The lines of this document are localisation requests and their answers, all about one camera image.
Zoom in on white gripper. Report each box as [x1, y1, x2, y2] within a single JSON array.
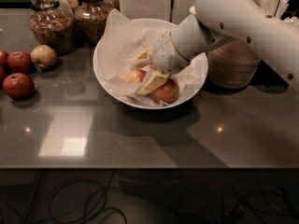
[[130, 32, 191, 95]]

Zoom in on front stack of paper bowls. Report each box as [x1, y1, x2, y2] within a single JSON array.
[[207, 40, 261, 90]]

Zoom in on white paper liner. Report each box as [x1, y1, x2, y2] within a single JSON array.
[[96, 8, 205, 107]]

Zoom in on glass granola jar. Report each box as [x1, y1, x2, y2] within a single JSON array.
[[28, 0, 76, 55], [75, 0, 114, 45]]

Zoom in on bundle of white straws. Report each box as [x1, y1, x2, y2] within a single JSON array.
[[252, 0, 299, 27]]

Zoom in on white bowl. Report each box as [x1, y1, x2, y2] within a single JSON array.
[[93, 17, 209, 110]]

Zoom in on red apple at left edge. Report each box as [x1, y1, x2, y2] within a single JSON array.
[[0, 49, 8, 68]]

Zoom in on back red apple on table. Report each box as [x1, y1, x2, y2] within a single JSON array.
[[7, 51, 33, 74]]

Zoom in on black floor cable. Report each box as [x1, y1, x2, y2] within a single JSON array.
[[31, 169, 129, 224]]

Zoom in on back stack of paper bowls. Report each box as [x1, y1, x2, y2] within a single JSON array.
[[189, 6, 196, 15]]

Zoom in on stack of paper bowls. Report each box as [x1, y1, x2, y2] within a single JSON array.
[[189, 6, 196, 15], [207, 40, 261, 90]]

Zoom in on right glass granola jar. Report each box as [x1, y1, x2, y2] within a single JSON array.
[[75, 0, 114, 45]]

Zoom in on front red apple on table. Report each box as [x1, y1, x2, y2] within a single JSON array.
[[3, 73, 35, 100]]

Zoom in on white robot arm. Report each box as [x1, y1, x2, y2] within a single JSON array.
[[131, 0, 299, 91]]

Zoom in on yellow-green apple on table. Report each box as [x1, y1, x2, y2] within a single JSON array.
[[31, 45, 57, 70]]

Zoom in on red apple on table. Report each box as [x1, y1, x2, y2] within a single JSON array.
[[3, 73, 35, 100], [7, 51, 33, 74]]

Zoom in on left glass granola jar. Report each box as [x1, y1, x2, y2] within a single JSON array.
[[28, 0, 76, 55]]

